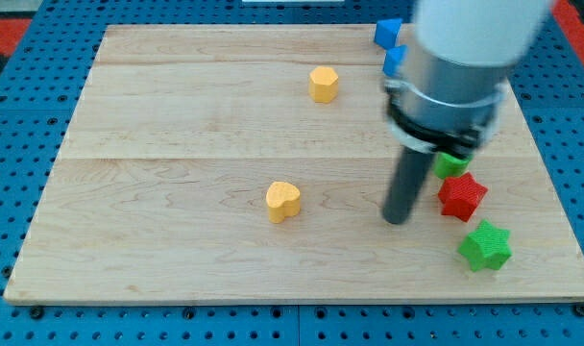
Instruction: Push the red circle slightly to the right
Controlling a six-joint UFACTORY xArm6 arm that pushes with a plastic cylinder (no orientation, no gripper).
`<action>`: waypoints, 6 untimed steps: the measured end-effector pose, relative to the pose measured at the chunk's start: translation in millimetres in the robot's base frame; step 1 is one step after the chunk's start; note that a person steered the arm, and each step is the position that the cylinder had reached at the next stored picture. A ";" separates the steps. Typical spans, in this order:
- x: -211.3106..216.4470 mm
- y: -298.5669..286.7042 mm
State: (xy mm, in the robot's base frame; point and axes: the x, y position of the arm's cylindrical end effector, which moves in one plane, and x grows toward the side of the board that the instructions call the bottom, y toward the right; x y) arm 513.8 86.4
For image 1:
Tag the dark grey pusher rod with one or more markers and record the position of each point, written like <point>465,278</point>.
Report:
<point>406,185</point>

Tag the wooden board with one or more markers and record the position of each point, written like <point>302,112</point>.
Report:
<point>157,195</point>

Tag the yellow heart block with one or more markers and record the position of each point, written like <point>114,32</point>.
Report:
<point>283,200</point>

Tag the green round block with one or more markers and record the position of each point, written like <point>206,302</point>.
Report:
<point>447,165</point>

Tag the yellow hexagon block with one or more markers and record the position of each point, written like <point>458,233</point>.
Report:
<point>323,84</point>

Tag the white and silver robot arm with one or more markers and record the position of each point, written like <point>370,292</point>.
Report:
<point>445,95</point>

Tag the blue block lower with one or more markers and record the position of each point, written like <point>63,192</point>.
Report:
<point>393,59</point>

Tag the green star block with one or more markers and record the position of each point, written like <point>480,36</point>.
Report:
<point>487,247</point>

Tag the blue block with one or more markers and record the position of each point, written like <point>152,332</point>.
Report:
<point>386,32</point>
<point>393,59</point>

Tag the blue block upper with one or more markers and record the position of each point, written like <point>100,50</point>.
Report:
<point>386,32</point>

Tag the red star block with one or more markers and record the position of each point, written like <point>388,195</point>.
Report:
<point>461,196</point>

